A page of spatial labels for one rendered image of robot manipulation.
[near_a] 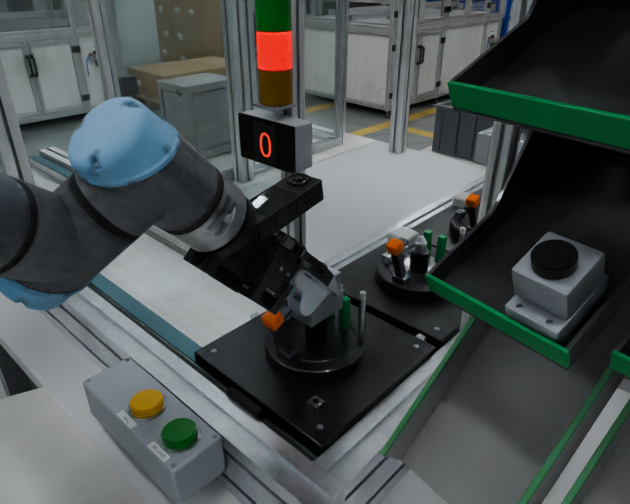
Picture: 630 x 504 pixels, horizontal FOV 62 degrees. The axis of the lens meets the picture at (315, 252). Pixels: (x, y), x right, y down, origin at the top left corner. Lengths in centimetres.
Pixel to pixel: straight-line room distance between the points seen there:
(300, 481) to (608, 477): 29
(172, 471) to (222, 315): 35
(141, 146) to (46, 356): 64
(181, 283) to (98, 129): 61
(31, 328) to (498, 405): 82
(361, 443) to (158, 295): 50
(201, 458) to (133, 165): 36
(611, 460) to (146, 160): 47
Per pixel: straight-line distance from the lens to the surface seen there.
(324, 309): 68
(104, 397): 74
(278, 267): 56
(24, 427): 90
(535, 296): 41
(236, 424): 68
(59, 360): 99
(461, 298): 44
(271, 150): 81
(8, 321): 114
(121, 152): 42
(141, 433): 68
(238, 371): 72
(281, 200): 57
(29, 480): 82
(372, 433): 66
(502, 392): 56
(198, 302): 96
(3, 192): 41
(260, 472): 63
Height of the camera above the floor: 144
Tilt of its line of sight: 29 degrees down
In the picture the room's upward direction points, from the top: straight up
